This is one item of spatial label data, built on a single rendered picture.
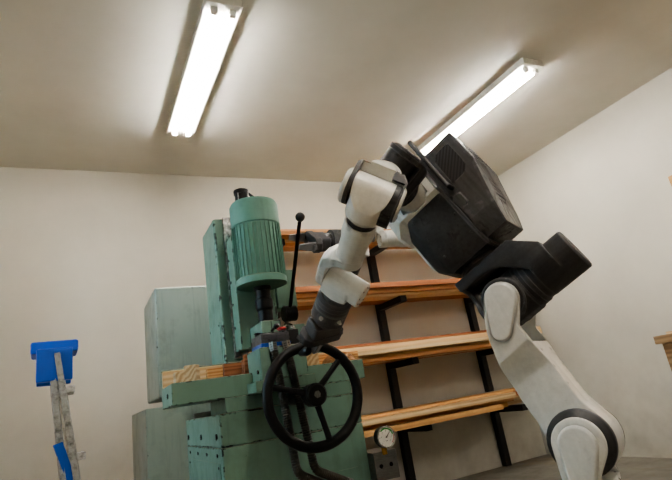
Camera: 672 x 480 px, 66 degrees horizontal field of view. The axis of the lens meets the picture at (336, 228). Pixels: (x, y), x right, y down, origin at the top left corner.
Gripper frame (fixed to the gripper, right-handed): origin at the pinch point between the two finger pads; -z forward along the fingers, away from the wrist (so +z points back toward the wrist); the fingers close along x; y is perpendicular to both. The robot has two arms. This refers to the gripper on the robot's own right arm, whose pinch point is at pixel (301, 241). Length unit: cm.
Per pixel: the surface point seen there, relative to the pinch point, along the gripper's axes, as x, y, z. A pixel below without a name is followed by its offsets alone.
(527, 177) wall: -209, 10, 317
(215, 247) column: -24.6, 10.3, -24.9
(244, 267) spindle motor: 2.5, 8.0, -21.0
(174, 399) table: 36, 32, -48
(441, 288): -161, 100, 200
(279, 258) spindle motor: 3.1, 4.9, -9.0
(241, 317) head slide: 1.1, 27.4, -20.1
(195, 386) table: 35, 30, -42
